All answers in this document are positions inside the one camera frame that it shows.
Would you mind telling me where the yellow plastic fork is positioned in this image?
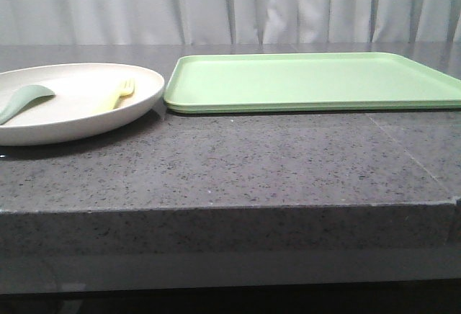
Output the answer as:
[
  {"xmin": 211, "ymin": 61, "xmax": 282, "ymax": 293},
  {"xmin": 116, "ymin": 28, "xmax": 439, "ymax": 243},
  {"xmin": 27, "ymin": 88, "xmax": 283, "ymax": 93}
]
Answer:
[{"xmin": 89, "ymin": 78, "xmax": 135, "ymax": 115}]

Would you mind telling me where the white pleated curtain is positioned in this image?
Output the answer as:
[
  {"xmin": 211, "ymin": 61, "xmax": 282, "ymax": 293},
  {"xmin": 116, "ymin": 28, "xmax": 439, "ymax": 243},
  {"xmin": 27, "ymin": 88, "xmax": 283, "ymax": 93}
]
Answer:
[{"xmin": 1, "ymin": 0, "xmax": 460, "ymax": 45}]

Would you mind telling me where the cream round plate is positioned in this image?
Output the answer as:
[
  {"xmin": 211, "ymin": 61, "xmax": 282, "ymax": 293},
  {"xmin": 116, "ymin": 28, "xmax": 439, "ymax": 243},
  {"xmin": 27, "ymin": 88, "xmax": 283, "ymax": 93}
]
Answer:
[{"xmin": 1, "ymin": 63, "xmax": 165, "ymax": 146}]

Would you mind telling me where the sage green plastic spoon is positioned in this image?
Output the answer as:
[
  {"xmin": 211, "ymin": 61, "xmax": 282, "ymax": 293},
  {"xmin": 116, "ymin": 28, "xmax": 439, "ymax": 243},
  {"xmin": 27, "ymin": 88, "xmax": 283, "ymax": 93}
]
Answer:
[{"xmin": 1, "ymin": 84, "xmax": 55, "ymax": 125}]

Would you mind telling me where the light green serving tray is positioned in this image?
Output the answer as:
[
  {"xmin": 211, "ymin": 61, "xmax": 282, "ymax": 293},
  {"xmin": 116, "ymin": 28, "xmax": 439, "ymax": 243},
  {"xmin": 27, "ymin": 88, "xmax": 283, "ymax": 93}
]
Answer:
[{"xmin": 164, "ymin": 52, "xmax": 460, "ymax": 114}]

